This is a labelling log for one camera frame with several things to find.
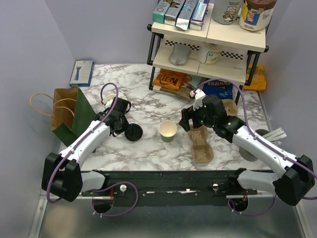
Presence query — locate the brown pulp cup carrier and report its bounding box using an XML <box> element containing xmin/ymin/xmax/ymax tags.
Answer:
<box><xmin>222</xmin><ymin>99</ymin><xmax>238</xmax><ymax>116</ymax></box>
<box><xmin>187</xmin><ymin>124</ymin><xmax>214</xmax><ymax>163</ymax></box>

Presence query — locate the blue doritos chips bag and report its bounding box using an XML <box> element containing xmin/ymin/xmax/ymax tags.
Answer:
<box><xmin>202</xmin><ymin>80</ymin><xmax>233</xmax><ymax>100</ymax></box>

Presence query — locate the rear brown pulp cup carrier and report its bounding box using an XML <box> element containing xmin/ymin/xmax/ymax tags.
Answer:
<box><xmin>222</xmin><ymin>99</ymin><xmax>238</xmax><ymax>116</ymax></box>

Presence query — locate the silver blue toothpaste box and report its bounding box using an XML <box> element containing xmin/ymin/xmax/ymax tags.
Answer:
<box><xmin>175</xmin><ymin>0</ymin><xmax>198</xmax><ymax>31</ymax></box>

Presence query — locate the white blue toothpaste box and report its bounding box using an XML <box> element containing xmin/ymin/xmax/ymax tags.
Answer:
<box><xmin>190</xmin><ymin>0</ymin><xmax>210</xmax><ymax>31</ymax></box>

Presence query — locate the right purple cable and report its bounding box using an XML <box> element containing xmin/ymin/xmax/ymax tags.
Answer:
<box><xmin>195</xmin><ymin>78</ymin><xmax>317</xmax><ymax>216</ymax></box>

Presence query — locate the brown paper bag green side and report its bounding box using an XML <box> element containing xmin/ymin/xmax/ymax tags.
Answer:
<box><xmin>29</xmin><ymin>87</ymin><xmax>96</xmax><ymax>147</ymax></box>

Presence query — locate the orange kettle chips bag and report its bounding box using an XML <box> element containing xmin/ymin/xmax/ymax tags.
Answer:
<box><xmin>152</xmin><ymin>69</ymin><xmax>186</xmax><ymax>90</ymax></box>

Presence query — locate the white paper roll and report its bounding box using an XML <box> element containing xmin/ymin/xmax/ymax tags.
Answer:
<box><xmin>198</xmin><ymin>42</ymin><xmax>222</xmax><ymax>65</ymax></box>

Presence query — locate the grey cup with straws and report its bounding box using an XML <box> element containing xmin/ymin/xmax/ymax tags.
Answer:
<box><xmin>239</xmin><ymin>127</ymin><xmax>287</xmax><ymax>162</ymax></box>

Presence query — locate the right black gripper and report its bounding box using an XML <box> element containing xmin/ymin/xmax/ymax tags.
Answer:
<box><xmin>178</xmin><ymin>101</ymin><xmax>216</xmax><ymax>131</ymax></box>

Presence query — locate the green paper cup stack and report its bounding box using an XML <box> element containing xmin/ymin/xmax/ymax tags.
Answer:
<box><xmin>102</xmin><ymin>94</ymin><xmax>116</xmax><ymax>105</ymax></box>

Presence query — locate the black plastic lid stack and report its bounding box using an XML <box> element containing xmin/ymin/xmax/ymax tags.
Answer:
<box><xmin>124</xmin><ymin>123</ymin><xmax>143</xmax><ymax>141</ymax></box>

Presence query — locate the cream black tiered shelf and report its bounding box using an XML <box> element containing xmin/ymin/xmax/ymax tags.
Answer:
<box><xmin>146</xmin><ymin>2</ymin><xmax>269</xmax><ymax>105</ymax></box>

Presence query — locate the yellow snack bag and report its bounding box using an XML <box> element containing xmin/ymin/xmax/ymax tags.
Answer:
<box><xmin>243</xmin><ymin>64</ymin><xmax>266</xmax><ymax>91</ymax></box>

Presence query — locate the single green paper cup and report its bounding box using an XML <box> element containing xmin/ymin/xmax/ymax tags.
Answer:
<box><xmin>159</xmin><ymin>120</ymin><xmax>177</xmax><ymax>142</ymax></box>

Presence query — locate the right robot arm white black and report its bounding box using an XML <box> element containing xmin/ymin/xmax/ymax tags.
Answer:
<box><xmin>179</xmin><ymin>95</ymin><xmax>315</xmax><ymax>206</ymax></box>

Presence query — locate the white cartoon canister brown lid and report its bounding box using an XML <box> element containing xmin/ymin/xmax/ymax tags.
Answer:
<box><xmin>239</xmin><ymin>0</ymin><xmax>277</xmax><ymax>31</ymax></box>

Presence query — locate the grey cartoon mug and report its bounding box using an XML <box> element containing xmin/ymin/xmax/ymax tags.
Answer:
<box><xmin>211</xmin><ymin>0</ymin><xmax>243</xmax><ymax>25</ymax></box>

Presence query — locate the blue razor package box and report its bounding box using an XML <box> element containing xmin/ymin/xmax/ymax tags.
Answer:
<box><xmin>69</xmin><ymin>60</ymin><xmax>95</xmax><ymax>87</ymax></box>

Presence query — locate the teal toothpaste box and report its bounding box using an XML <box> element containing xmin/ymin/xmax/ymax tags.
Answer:
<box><xmin>152</xmin><ymin>0</ymin><xmax>173</xmax><ymax>24</ymax></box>

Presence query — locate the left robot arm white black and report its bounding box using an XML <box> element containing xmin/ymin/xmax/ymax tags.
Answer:
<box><xmin>42</xmin><ymin>98</ymin><xmax>131</xmax><ymax>203</ymax></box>

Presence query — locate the front brown pulp cup carrier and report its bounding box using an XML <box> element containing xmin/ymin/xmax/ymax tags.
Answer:
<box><xmin>187</xmin><ymin>124</ymin><xmax>214</xmax><ymax>163</ymax></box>

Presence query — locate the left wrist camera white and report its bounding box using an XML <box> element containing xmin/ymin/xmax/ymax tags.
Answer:
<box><xmin>102</xmin><ymin>98</ymin><xmax>115</xmax><ymax>109</ymax></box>

